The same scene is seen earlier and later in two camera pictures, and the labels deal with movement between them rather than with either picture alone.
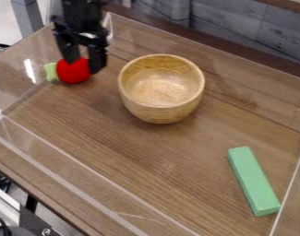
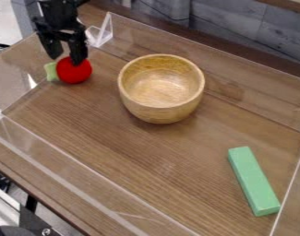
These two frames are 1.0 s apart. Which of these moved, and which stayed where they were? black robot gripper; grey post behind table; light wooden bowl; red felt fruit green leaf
Moved: black robot gripper
Stayed: red felt fruit green leaf; light wooden bowl; grey post behind table
